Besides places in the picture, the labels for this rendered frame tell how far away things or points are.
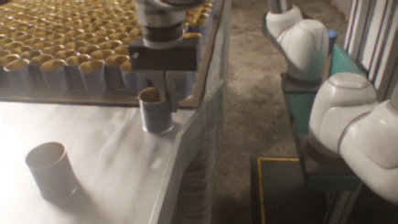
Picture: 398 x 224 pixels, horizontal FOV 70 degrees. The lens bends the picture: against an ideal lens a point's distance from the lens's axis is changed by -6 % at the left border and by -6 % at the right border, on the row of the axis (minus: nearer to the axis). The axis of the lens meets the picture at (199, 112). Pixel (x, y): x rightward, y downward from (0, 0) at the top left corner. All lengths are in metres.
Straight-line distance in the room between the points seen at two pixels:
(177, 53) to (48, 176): 0.30
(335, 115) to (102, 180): 0.57
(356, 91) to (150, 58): 0.51
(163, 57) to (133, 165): 0.21
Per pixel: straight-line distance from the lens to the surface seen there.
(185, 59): 0.57
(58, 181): 0.55
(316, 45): 1.25
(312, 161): 0.95
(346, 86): 0.83
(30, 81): 0.98
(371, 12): 1.19
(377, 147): 0.73
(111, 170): 0.60
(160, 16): 0.53
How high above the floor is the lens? 1.47
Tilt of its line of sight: 33 degrees down
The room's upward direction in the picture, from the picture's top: 2 degrees counter-clockwise
